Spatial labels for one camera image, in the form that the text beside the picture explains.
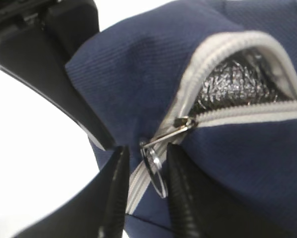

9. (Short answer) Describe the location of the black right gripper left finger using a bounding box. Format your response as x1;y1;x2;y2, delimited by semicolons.
15;146;130;238

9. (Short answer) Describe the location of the navy blue lunch bag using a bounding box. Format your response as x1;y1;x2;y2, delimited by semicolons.
66;0;297;238

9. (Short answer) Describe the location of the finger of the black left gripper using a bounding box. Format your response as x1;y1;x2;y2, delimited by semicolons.
0;0;115;150

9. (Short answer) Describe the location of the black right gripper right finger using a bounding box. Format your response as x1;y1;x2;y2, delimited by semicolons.
167;144;297;238

